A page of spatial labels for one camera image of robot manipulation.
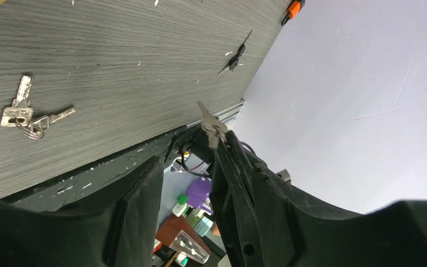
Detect silver key bunch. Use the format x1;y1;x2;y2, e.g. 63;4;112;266
197;101;228;150

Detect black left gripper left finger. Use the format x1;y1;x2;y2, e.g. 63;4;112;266
0;156;163;266

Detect black headed key bunch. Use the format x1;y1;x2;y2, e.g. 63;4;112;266
217;30;252;76

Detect clutter under the table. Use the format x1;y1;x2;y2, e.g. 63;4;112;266
154;173;230;266

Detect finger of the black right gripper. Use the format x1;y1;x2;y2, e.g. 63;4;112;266
210;131;264;266

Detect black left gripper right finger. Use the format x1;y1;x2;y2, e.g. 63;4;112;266
248;155;427;266

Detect small orange padlock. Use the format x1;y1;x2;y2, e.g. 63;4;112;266
280;0;306;26

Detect silver keys with white tag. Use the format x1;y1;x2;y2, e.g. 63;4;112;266
0;75;76;140

